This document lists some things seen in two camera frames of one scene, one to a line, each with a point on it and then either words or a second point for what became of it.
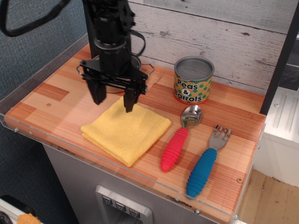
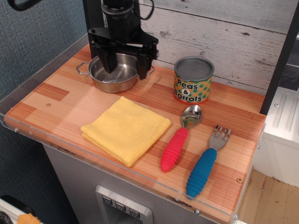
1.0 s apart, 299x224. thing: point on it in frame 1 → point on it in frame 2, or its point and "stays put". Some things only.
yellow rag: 125,136 stays put
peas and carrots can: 193,79 stays put
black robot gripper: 114,67 → 124,30
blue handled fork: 202,171 stays put
